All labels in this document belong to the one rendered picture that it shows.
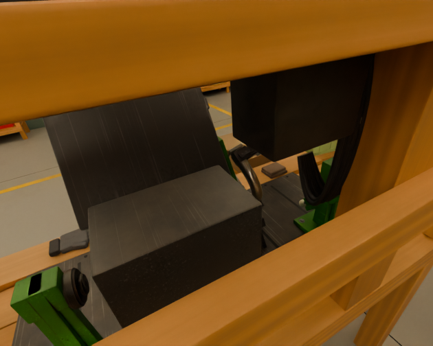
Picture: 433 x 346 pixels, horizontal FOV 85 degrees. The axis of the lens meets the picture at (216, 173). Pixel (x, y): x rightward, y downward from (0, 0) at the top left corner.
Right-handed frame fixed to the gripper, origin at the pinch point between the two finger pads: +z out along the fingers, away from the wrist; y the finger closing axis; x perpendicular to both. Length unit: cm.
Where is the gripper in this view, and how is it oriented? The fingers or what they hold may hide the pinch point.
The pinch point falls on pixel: (240, 156)
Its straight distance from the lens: 65.4
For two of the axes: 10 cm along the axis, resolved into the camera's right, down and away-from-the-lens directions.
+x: 5.5, 8.2, -1.4
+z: -8.3, 5.2, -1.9
